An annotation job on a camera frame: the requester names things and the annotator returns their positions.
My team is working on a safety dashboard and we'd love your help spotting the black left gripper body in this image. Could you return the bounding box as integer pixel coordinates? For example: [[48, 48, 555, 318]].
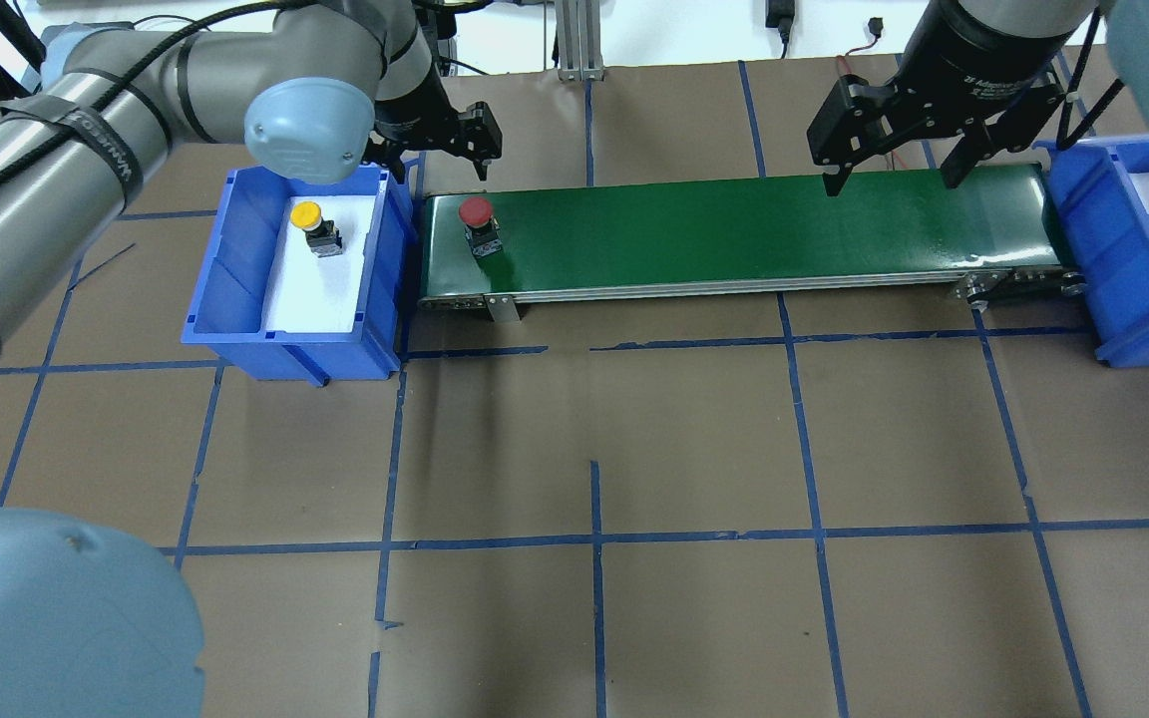
[[363, 101, 471, 165]]

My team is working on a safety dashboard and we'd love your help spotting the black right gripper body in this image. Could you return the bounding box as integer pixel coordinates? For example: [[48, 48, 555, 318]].
[[885, 72, 1059, 150]]

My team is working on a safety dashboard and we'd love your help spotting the red push button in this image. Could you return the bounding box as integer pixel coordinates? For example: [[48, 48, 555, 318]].
[[458, 195, 503, 258]]

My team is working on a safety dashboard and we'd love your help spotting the yellow push button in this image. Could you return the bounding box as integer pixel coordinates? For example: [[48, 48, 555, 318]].
[[288, 200, 345, 258]]

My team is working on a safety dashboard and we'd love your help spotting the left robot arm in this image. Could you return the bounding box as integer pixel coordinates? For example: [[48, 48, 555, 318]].
[[0, 1, 503, 358]]

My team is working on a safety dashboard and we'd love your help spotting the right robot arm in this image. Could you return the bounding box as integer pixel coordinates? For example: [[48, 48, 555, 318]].
[[805, 1, 1149, 196]]

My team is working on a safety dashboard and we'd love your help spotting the green conveyor belt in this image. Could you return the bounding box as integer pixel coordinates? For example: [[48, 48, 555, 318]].
[[419, 164, 1086, 318]]

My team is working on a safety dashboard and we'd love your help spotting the black power adapter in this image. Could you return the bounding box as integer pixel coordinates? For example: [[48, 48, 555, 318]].
[[765, 0, 799, 59]]

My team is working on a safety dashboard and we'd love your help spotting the white foam pad left bin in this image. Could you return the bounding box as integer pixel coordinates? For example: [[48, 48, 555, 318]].
[[261, 195, 377, 333]]

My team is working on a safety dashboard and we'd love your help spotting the blue left plastic bin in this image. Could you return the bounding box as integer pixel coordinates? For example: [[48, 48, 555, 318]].
[[180, 167, 418, 386]]

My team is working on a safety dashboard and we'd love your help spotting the blue plastic bin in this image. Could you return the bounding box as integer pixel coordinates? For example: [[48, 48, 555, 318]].
[[180, 167, 418, 386], [1041, 136, 1149, 368]]

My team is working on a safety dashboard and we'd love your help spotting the blue right plastic bin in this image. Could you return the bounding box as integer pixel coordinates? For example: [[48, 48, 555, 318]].
[[1041, 136, 1149, 368]]

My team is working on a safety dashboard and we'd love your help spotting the red black wire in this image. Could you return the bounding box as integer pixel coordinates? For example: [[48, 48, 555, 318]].
[[834, 18, 910, 171]]

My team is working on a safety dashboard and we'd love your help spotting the aluminium frame post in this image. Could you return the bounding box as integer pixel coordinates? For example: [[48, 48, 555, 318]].
[[553, 0, 606, 83]]

